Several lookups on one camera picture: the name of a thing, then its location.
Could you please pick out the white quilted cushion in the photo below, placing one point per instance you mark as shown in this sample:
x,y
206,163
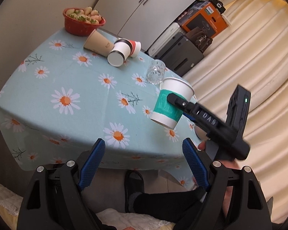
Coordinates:
x,y
10,204

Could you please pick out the blue daisy tablecloth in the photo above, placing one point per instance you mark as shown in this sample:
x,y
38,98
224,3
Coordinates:
x,y
62,98

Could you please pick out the person's right hand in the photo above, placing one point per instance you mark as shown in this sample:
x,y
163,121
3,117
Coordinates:
x,y
222,178

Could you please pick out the white double-door cabinet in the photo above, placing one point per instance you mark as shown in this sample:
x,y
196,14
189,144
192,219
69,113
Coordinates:
x,y
140,20

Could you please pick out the orange Philips cardboard box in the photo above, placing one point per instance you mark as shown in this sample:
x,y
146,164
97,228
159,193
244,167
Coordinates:
x,y
203,15

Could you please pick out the red bowl of strawberries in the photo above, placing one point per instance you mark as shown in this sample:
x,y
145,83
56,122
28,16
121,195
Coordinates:
x,y
81,22

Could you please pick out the brown leather handbag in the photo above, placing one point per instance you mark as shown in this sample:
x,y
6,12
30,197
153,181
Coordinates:
x,y
199,38

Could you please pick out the cream pleated curtain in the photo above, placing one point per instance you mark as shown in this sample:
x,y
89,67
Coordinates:
x,y
253,52

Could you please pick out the red-banded white paper cup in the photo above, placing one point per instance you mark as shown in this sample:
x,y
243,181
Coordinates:
x,y
136,48

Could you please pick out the brown kraft paper cup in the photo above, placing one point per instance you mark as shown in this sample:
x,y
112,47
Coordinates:
x,y
99,44

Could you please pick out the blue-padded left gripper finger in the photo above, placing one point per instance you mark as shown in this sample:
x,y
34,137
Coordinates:
x,y
189,117
248,209
53,199

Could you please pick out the clear cut-glass tumbler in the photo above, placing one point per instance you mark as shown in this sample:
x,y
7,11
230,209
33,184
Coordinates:
x,y
155,72

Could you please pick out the dark grey suitcase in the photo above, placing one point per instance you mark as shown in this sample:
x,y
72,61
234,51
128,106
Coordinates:
x,y
180,55

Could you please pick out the green-banded white paper cup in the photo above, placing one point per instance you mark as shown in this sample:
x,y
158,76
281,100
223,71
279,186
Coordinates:
x,y
165,113

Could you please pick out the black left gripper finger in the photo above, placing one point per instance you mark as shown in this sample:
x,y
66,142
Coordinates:
x,y
183,105

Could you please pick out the black camera bag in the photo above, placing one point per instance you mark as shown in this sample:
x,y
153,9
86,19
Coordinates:
x,y
218,5

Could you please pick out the black-banded white paper cup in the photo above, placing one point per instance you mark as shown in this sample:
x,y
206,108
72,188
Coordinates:
x,y
120,52

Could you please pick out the white ribbed suitcase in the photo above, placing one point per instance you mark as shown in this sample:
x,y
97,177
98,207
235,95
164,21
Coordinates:
x,y
164,38

